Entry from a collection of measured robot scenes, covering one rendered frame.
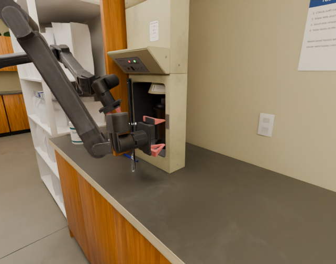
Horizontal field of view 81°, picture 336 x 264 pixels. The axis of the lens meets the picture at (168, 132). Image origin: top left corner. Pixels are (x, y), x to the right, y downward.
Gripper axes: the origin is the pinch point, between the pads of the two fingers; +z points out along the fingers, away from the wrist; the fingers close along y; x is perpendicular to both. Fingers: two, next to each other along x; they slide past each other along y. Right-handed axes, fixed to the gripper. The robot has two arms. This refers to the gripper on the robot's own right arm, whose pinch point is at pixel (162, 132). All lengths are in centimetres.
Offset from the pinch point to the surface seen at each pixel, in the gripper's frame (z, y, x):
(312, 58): 55, 28, -31
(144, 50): 0.9, 30.1, 11.1
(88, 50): 36, 42, 147
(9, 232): -53, -120, 153
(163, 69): 8.5, 23.0, 9.0
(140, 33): 12, 39, 29
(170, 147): 13.1, -12.2, 8.9
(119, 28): 11, 44, 46
